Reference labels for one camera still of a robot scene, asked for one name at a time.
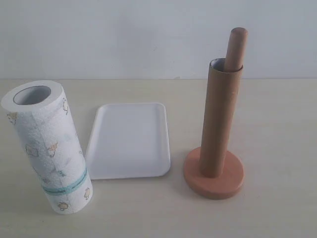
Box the brown cardboard tube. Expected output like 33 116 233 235
200 58 242 178

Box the printed white paper towel roll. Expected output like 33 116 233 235
1 80 93 215

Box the wooden paper towel holder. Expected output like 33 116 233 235
183 27 248 200

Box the white rectangular tray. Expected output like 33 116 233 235
85 103 171 180

